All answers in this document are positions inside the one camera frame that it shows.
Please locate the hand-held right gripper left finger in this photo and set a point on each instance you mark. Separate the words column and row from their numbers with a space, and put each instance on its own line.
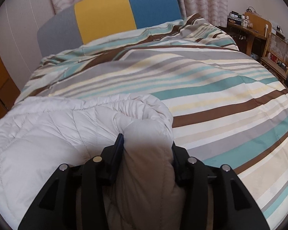
column 119, row 153

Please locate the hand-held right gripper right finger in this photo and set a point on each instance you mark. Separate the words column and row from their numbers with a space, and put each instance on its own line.
column 180, row 167

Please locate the white quilted puffer jacket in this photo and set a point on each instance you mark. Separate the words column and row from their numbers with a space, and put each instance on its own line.
column 50, row 136

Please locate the striped duvet cover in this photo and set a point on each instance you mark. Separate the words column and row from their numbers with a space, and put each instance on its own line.
column 206, row 100

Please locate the grey yellow blue headboard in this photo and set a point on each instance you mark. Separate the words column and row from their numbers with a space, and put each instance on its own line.
column 103, row 16

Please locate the wooden wardrobe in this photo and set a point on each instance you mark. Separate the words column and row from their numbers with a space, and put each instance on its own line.
column 0, row 76

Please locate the wooden rattan chair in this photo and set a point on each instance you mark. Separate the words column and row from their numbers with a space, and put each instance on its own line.
column 279, row 45

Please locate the stack of boxes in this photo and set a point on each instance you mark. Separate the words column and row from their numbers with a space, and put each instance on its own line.
column 235, row 18

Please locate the wooden desk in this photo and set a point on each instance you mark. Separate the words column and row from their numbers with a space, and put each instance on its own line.
column 256, row 24

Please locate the white patterned curtain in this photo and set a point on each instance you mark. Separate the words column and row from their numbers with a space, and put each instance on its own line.
column 201, row 2

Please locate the white box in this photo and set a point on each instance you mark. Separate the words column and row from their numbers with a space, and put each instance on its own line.
column 277, row 28

